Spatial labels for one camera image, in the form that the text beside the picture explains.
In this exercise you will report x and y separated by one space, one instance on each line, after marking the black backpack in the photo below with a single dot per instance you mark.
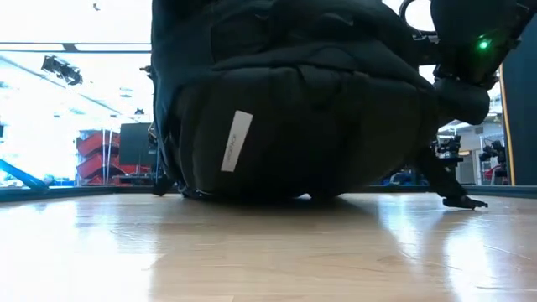
314 126

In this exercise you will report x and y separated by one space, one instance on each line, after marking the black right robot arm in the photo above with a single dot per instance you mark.
470 25

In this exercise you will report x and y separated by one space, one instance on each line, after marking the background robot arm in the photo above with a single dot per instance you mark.
495 151

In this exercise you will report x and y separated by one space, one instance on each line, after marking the background robot station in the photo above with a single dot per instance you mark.
451 147

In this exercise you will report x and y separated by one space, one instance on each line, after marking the black partition yellow edge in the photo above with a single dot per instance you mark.
522 126

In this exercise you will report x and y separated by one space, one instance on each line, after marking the black partition panel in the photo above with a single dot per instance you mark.
134 144

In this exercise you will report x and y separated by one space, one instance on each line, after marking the red storage bins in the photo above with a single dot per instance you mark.
94 144

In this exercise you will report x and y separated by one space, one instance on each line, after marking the blue bar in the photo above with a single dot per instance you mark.
21 176

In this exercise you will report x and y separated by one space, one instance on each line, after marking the black table frame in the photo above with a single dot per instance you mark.
84 192

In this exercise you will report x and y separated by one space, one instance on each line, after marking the black ceiling camera rig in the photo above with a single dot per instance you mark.
63 70

